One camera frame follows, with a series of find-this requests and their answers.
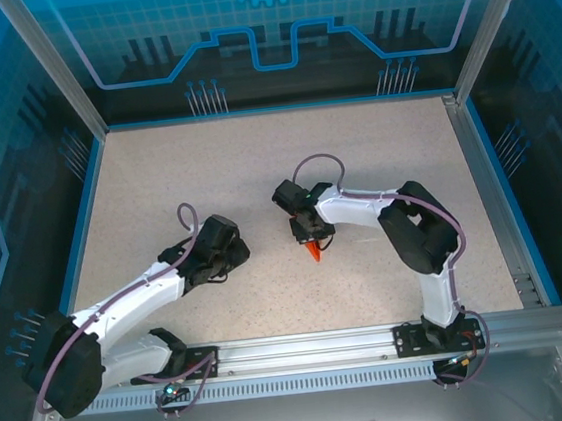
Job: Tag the aluminium frame post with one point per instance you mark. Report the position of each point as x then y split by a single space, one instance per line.
59 73
489 28

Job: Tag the small adapter board with LED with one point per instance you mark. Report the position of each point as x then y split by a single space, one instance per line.
460 360
172 391

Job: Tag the blue gear graphic wall panel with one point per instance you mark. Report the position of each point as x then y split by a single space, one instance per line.
262 31

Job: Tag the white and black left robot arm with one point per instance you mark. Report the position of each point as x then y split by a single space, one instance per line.
129 299

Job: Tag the aluminium side rail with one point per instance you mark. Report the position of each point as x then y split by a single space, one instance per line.
464 126

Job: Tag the blue table edge strip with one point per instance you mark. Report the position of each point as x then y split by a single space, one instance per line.
489 148
83 241
275 109

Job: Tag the orange paper sheet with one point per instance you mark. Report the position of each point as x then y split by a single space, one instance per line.
313 253

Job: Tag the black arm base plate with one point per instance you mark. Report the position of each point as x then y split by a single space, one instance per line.
200 354
407 340

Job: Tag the aluminium mounting rail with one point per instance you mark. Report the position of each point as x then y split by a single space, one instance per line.
300 349

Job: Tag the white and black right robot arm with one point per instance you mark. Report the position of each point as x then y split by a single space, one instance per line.
351 208

